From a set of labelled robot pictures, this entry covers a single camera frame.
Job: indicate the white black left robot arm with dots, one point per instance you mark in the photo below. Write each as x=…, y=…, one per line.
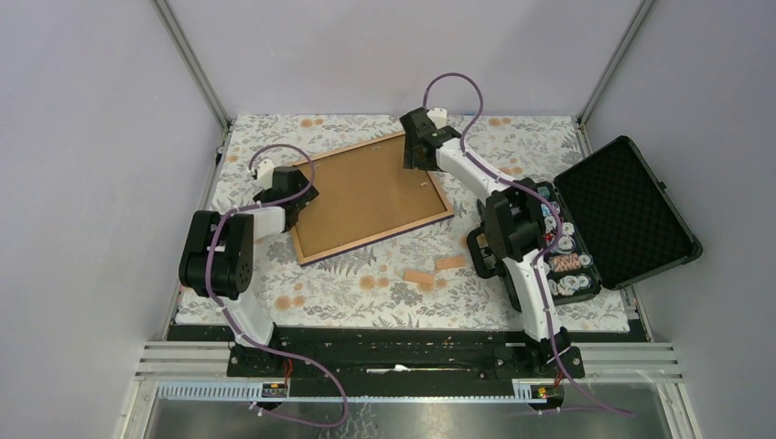
x=217, y=259

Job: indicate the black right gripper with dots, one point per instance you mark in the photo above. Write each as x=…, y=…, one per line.
x=410, y=161

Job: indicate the small wooden block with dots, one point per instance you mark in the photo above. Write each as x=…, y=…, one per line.
x=418, y=277
x=450, y=263

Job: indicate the wooden picture frame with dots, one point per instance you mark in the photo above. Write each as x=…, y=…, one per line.
x=448, y=212

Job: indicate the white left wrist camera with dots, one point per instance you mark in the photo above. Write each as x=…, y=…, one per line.
x=262, y=174

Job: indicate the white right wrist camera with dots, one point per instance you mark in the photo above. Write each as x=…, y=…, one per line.
x=438, y=115

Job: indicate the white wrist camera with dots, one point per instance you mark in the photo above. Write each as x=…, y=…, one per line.
x=438, y=115
x=262, y=174

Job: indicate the brown backing board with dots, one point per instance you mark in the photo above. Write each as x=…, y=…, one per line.
x=370, y=200

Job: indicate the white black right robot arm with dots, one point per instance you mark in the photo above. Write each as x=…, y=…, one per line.
x=511, y=218

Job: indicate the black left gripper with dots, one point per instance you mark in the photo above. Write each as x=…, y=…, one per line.
x=303, y=184

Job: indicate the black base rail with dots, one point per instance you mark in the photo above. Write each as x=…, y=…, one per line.
x=403, y=362

